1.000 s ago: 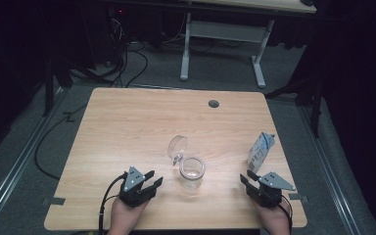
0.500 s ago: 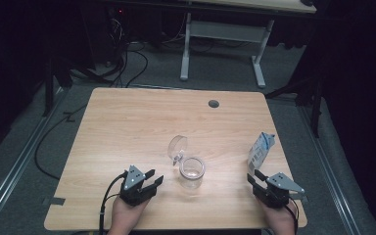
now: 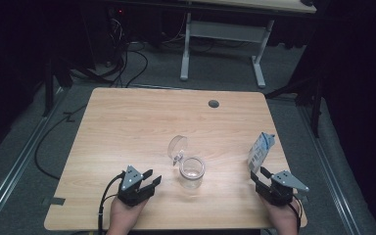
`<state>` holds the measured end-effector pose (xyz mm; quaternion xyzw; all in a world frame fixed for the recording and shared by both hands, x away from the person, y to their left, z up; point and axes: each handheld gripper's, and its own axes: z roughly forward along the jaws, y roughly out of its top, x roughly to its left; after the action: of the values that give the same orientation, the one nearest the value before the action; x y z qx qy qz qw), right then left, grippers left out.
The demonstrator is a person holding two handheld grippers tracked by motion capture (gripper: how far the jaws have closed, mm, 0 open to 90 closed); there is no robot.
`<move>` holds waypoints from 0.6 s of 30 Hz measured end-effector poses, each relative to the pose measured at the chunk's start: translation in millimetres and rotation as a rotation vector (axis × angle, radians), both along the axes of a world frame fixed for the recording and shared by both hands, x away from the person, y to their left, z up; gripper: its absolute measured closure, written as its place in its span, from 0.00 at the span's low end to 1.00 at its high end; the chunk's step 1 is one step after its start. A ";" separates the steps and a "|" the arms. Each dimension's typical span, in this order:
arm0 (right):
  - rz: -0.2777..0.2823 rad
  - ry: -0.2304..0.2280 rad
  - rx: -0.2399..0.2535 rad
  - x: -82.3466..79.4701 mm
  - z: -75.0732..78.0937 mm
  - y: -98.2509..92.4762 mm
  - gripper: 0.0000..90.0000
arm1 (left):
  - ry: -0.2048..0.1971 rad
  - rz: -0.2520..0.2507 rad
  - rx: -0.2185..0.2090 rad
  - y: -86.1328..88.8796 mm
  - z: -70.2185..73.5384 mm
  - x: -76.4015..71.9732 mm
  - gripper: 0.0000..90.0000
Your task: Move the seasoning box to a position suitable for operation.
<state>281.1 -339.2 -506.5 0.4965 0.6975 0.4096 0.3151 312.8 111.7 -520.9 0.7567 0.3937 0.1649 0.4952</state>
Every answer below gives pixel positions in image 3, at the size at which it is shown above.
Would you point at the black metal stand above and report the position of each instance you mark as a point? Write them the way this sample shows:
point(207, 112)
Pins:
point(48, 91)
point(316, 107)

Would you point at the white and blue pouch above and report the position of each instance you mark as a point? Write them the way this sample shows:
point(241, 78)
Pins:
point(259, 153)

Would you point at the dark device with red light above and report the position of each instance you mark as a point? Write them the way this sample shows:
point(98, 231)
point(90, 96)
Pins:
point(119, 13)

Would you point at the white-framed desk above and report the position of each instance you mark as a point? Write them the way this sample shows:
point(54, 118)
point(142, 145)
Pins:
point(225, 31)

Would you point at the person's right hand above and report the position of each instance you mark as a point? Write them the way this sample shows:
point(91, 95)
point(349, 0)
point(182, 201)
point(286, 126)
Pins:
point(284, 218)

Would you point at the person's left hand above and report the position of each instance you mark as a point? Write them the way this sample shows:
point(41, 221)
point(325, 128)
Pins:
point(125, 217)

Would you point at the dark round table grommet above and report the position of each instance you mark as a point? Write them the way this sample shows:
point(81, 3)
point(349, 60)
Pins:
point(213, 104)

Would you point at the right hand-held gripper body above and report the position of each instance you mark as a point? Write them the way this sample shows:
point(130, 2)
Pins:
point(279, 196)

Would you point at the clear glass jar with lid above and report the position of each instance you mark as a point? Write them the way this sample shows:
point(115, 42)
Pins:
point(192, 173)

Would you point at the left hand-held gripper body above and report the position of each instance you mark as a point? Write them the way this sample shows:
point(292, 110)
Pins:
point(132, 194)

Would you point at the metal floor rail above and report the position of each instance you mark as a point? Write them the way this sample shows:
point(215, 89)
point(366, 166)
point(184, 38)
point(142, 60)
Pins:
point(16, 166)
point(329, 169)

